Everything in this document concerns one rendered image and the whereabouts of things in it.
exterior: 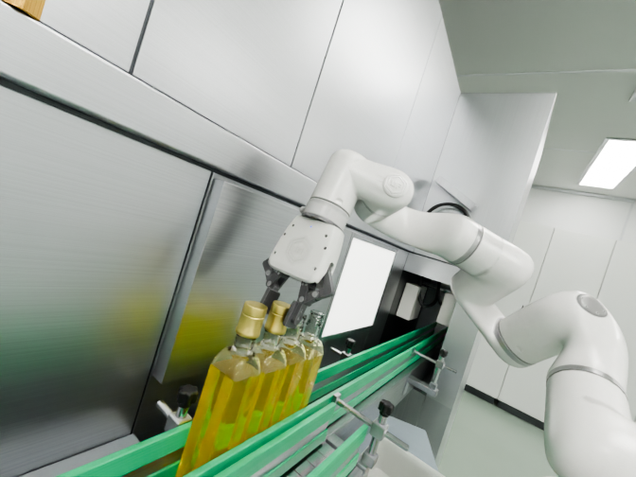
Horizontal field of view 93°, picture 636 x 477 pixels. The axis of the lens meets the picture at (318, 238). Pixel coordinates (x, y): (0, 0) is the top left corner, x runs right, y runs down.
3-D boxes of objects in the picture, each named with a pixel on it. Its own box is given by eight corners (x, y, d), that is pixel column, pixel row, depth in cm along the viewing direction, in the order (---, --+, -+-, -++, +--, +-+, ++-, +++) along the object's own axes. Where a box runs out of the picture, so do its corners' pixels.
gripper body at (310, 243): (291, 202, 50) (259, 261, 48) (342, 215, 45) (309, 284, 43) (310, 221, 56) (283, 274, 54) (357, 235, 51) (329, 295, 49)
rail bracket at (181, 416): (157, 444, 49) (181, 367, 49) (180, 473, 45) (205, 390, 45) (132, 455, 46) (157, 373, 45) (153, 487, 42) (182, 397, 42)
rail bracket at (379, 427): (327, 426, 66) (344, 373, 66) (398, 480, 57) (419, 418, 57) (320, 432, 64) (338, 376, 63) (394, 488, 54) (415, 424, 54)
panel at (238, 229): (366, 325, 125) (391, 247, 124) (372, 328, 123) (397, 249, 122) (151, 375, 49) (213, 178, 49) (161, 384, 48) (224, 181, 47)
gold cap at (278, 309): (273, 324, 50) (281, 299, 50) (290, 333, 48) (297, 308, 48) (259, 326, 47) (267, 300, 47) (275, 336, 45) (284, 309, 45)
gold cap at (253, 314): (264, 338, 43) (273, 309, 43) (244, 340, 41) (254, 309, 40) (249, 326, 46) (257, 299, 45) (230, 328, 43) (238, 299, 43)
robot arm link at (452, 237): (470, 262, 49) (362, 197, 48) (430, 267, 62) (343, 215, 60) (489, 219, 51) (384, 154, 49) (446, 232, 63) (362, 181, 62)
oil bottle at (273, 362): (232, 450, 52) (269, 334, 52) (254, 473, 49) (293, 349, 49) (204, 467, 47) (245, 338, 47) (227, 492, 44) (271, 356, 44)
